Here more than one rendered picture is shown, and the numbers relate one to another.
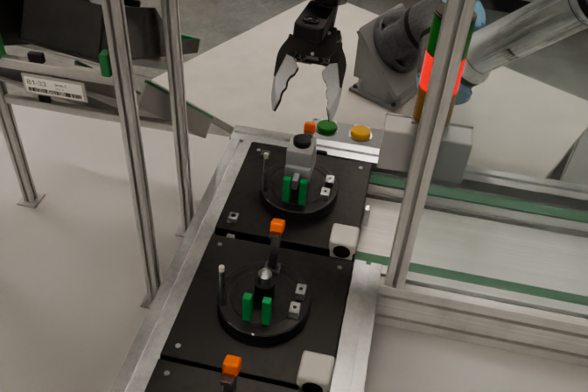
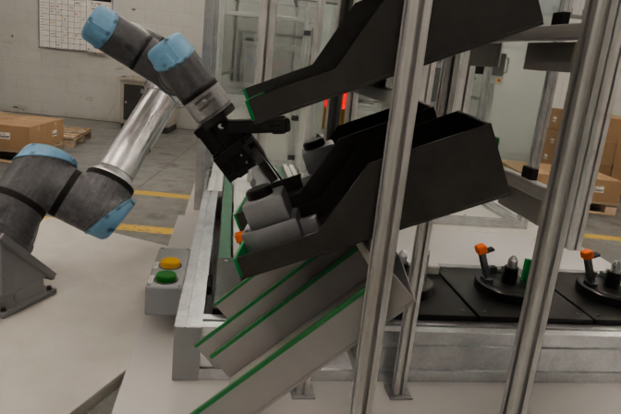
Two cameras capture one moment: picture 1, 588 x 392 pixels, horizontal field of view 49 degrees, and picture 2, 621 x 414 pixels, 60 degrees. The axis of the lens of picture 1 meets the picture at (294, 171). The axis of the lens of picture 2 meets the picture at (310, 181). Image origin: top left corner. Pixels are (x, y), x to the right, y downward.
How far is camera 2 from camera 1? 1.52 m
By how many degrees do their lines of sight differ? 95
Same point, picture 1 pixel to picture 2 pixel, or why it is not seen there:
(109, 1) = (451, 72)
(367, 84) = (21, 290)
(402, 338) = not seen: hidden behind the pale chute
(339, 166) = (228, 268)
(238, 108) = (41, 398)
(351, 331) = not seen: hidden behind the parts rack
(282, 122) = (77, 359)
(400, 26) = (21, 208)
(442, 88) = (352, 99)
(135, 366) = (493, 329)
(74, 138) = not seen: outside the picture
